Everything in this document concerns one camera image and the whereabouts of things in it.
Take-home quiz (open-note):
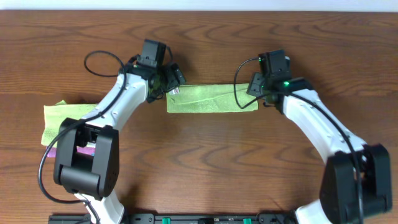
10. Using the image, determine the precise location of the black right camera cable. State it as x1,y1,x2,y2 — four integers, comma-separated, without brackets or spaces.
233,57,364,224

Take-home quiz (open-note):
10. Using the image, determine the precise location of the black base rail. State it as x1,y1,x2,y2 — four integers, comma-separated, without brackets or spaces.
48,212,299,224

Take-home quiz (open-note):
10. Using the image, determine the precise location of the light green microfiber cloth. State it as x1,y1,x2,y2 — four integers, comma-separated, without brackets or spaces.
166,83,259,113

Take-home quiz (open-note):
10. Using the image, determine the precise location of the folded green cloth on stack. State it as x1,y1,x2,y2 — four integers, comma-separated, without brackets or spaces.
41,100,96,146

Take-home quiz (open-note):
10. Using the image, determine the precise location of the black camera cable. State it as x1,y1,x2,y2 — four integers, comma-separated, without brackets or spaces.
37,50,174,224
233,57,364,224

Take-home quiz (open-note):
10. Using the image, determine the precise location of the black left camera cable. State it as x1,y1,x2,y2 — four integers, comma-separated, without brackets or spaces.
37,50,174,224

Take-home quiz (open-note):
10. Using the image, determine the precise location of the folded purple cloth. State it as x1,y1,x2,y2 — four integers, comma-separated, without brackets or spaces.
47,147,95,158

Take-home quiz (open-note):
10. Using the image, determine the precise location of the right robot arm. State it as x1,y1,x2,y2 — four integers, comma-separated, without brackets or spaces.
247,73,392,223

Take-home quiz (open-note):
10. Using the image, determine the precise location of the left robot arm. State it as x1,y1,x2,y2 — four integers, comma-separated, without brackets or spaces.
53,62,186,223

